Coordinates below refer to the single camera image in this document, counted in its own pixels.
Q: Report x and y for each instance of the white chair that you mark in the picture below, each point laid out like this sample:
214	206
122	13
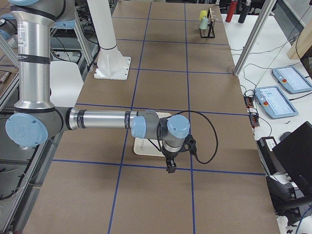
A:
65	83

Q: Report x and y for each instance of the black wire cup rack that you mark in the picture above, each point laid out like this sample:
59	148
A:
209	33

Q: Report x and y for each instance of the pale green cup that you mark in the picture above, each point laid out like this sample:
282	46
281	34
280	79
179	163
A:
204	23

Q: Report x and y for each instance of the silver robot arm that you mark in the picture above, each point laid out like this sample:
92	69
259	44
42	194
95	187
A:
36	118

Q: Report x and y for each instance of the near teach pendant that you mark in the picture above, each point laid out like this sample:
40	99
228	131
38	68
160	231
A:
274	102

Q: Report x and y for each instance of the orange black circuit board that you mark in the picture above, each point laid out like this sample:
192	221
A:
249	101

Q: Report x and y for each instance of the teach pendant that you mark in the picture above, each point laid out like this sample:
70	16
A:
274	102
291	79

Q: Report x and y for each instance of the yellow cup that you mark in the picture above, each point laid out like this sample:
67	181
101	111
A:
203	14

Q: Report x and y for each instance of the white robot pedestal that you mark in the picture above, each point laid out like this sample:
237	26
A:
111	64

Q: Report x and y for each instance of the far teach pendant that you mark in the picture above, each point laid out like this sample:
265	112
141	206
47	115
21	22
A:
291	79

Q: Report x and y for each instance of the black box with label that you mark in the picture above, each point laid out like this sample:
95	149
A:
271	163

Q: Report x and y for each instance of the aluminium frame post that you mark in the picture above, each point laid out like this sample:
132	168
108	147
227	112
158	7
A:
261	19

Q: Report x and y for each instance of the black bottle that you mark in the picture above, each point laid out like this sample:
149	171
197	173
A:
245	9

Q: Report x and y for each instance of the red bottle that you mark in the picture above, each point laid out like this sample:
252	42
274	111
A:
231	10

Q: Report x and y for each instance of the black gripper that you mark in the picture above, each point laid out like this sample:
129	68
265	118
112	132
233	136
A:
169	156

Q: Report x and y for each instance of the cream rabbit tray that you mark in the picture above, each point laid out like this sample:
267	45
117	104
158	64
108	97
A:
144	147

